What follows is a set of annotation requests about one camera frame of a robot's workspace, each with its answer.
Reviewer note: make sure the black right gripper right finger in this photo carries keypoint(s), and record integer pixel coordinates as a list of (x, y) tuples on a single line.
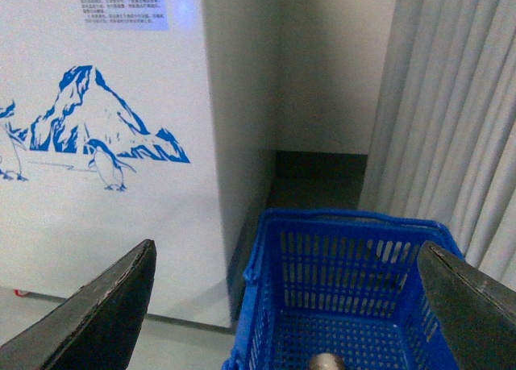
[(476, 313)]

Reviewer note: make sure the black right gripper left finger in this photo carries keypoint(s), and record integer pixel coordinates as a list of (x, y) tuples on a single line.
[(97, 327)]

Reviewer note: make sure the grey drink bottle cap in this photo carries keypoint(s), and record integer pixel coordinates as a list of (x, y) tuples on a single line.
[(326, 361)]

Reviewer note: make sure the blue plastic shopping basket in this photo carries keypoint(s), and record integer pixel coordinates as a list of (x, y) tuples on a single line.
[(344, 282)]

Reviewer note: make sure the white pleated curtain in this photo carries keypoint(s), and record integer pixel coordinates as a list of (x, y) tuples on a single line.
[(443, 142)]

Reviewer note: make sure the white blue chest freezer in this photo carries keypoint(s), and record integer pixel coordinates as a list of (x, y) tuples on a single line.
[(112, 137)]

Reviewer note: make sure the grey instruction label sticker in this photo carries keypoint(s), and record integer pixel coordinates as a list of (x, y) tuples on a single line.
[(124, 15)]

